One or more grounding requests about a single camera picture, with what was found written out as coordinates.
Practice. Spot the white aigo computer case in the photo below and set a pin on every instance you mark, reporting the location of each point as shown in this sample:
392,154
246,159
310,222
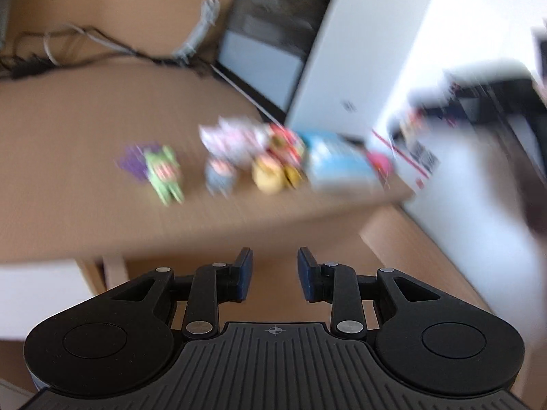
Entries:
318,65

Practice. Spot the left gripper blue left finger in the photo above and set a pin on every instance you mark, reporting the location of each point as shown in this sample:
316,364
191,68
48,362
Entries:
243,268

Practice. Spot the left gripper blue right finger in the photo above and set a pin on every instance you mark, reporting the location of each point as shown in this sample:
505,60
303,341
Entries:
308,273

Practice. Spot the wooden drawer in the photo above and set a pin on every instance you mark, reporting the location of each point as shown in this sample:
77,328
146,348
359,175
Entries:
377,238

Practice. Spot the yellow bell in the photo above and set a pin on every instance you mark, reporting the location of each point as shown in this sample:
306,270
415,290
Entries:
293,176

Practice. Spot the blue white tissue pack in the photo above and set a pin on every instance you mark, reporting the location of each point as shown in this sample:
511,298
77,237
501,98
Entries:
332,164

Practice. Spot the green pig figurine keychain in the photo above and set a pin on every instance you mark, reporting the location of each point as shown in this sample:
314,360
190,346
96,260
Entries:
164,174

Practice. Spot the red black doll keychain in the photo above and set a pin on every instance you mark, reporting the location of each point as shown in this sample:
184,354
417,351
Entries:
285,145

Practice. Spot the white box with QR codes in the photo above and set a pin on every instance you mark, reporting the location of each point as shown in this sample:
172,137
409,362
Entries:
401,139

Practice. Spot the purple bead snowflake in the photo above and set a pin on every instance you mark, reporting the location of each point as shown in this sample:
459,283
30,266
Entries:
133,160

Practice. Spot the yellow small figurine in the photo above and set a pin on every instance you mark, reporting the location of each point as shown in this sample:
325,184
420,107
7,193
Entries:
268,174

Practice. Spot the pink round toy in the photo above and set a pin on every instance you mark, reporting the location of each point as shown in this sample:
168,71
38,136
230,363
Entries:
381,163

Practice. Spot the grey small figurine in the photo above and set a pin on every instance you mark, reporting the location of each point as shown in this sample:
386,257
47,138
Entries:
220,176

